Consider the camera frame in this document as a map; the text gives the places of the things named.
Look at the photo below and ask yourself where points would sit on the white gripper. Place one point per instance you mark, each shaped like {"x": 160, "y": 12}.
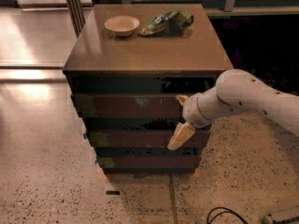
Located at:
{"x": 190, "y": 112}

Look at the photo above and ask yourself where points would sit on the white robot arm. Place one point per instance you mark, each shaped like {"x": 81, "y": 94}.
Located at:
{"x": 235, "y": 91}

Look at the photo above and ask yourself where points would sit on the brown wooden drawer cabinet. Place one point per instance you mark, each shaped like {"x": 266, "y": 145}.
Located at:
{"x": 185, "y": 63}

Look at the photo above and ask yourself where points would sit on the green chip bag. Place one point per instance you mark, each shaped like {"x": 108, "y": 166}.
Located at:
{"x": 168, "y": 23}

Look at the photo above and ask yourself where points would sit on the grey power strip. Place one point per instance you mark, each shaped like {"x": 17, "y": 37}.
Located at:
{"x": 290, "y": 216}

